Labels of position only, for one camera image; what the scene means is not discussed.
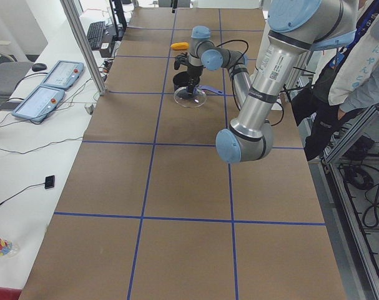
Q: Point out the yellow corn cob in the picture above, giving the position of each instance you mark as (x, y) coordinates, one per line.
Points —
(180, 46)

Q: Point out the dark blue saucepan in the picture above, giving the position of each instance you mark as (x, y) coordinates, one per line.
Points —
(181, 79)

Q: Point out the small black device on table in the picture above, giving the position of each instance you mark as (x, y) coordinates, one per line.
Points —
(49, 182)

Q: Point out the aluminium frame post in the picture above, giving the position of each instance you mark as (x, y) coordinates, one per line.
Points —
(76, 27)

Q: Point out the grey office chair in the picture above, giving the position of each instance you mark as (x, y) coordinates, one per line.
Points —
(11, 73)

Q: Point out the lower blue teach pendant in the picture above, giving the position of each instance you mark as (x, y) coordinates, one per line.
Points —
(39, 103)

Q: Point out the black computer mouse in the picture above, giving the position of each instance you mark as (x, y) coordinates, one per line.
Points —
(36, 67)

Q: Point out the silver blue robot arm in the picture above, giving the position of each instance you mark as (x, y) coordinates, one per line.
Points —
(295, 28)

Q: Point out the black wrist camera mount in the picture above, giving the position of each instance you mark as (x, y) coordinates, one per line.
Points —
(181, 60)

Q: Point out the black keyboard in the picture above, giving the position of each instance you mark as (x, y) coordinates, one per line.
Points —
(95, 34)

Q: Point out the glass pot lid blue knob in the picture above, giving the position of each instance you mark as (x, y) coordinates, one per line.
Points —
(184, 98)

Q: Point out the blue teach pendant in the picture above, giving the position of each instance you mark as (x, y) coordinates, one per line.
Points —
(39, 103)
(64, 74)

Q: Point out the upper blue teach pendant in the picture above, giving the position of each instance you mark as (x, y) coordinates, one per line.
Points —
(64, 74)

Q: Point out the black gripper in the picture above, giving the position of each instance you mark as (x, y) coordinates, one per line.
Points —
(194, 72)

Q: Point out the person in light vest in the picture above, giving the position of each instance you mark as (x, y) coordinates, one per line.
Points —
(346, 82)

